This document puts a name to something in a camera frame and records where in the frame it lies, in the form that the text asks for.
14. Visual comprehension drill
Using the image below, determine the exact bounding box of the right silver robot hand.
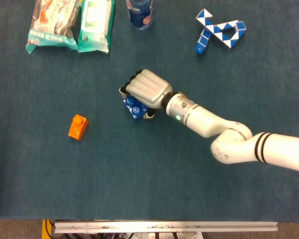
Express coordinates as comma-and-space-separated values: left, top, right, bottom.
119, 69, 174, 120

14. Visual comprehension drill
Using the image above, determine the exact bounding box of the blue toy brick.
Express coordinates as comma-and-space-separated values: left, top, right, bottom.
123, 96, 150, 122

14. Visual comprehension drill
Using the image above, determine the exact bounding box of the orange toy brick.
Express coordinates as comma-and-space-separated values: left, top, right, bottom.
68, 114, 90, 141

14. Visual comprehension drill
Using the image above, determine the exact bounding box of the blue label plastic bottle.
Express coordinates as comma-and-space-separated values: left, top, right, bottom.
126, 0, 154, 30

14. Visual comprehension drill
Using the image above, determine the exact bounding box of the green wet wipes pack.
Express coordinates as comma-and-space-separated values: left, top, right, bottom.
77, 0, 116, 54

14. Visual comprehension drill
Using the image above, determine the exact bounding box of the blue white snake puzzle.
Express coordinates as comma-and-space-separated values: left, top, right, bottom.
194, 8, 247, 55

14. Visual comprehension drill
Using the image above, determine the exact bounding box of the teal felt table cloth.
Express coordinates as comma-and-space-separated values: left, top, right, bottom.
0, 0, 299, 222

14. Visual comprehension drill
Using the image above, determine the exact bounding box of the teal clear snack bag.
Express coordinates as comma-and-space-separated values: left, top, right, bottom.
25, 0, 82, 54

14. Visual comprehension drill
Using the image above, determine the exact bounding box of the yellow frame post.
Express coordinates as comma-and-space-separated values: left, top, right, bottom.
41, 219, 56, 239

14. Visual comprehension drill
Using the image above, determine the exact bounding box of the black cable under rail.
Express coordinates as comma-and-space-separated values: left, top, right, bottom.
45, 219, 56, 239

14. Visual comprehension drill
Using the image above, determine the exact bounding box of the aluminium profile rail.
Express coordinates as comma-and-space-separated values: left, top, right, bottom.
54, 221, 279, 234

